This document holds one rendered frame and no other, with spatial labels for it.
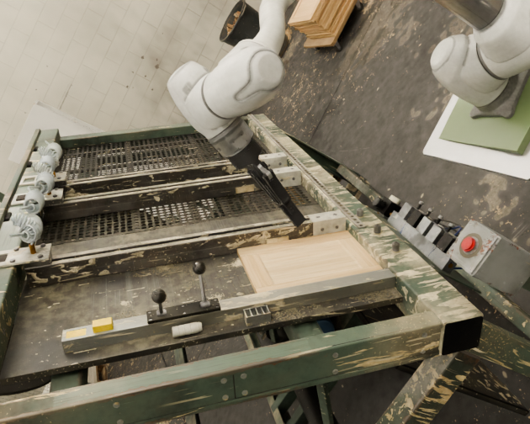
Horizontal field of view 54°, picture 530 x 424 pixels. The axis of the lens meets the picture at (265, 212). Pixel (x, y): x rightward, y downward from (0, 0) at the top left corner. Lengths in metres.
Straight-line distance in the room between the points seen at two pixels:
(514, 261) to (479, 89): 0.55
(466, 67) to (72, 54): 5.56
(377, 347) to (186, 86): 0.78
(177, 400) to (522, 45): 1.25
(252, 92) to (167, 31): 5.91
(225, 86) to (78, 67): 5.78
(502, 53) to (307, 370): 0.99
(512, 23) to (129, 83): 5.65
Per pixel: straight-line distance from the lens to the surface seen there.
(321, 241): 1.82
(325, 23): 4.75
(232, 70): 0.98
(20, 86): 6.76
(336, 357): 1.34
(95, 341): 1.48
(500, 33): 1.56
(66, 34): 6.75
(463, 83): 1.71
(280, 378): 1.32
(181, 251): 1.76
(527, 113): 1.74
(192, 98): 1.10
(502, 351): 1.63
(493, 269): 1.42
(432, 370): 1.58
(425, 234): 1.82
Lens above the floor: 1.95
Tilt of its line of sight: 25 degrees down
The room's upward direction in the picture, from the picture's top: 65 degrees counter-clockwise
